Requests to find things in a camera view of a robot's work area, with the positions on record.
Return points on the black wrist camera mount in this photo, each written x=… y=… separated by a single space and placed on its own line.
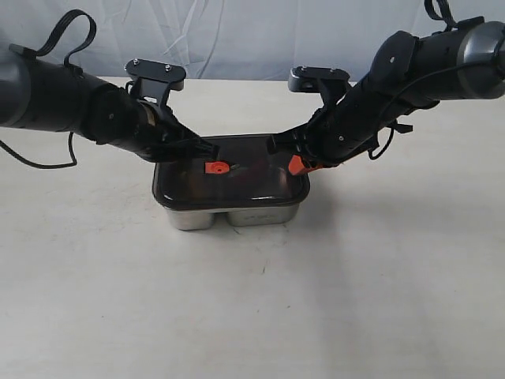
x=154 y=80
x=330 y=84

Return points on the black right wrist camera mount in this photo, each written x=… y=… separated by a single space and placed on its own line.
x=330 y=84

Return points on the red toy sausage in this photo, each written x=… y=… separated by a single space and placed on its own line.
x=255 y=171

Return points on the steel two-compartment lunch box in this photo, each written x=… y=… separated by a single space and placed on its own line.
x=236 y=217

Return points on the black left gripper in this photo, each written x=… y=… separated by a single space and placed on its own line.
x=116 y=119

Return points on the dark lid with orange seal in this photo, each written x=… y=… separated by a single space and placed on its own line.
x=185 y=186

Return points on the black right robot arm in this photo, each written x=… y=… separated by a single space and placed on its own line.
x=407 y=74

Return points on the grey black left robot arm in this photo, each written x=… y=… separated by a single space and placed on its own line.
x=41 y=96

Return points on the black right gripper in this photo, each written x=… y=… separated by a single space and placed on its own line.
x=366 y=107

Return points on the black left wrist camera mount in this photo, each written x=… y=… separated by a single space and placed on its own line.
x=154 y=80

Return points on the blue-white backdrop cloth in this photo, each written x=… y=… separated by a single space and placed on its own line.
x=238 y=40

